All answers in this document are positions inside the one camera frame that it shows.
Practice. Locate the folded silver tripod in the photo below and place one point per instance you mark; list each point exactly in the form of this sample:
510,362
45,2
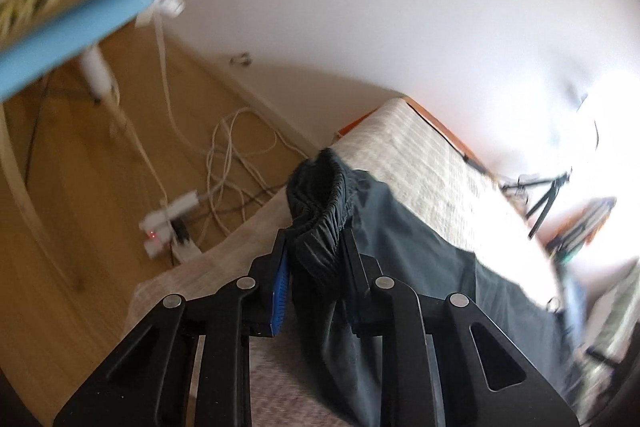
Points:
580,232

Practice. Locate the small black tripod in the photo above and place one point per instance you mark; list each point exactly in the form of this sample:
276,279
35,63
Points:
547,202

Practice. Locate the black pants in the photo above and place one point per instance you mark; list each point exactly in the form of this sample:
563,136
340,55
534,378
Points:
415,247

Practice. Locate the white power strip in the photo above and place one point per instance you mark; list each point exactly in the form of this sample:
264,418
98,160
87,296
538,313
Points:
170,212

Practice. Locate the green striped pillow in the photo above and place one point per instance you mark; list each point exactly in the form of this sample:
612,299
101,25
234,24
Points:
620,317

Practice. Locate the metal door stopper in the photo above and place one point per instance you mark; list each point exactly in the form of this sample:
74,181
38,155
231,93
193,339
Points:
242,58

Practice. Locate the checked bed blanket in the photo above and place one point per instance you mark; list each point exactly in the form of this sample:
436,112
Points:
440,167

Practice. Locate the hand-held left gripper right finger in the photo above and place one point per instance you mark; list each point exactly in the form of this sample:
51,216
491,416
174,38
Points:
362,287

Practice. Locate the blue chair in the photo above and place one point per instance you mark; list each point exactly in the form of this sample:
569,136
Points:
65,42

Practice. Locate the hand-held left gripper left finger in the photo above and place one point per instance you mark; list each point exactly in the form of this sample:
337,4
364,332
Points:
280,292

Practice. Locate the folded blue jeans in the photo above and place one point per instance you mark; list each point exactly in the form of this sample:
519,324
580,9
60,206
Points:
575,302

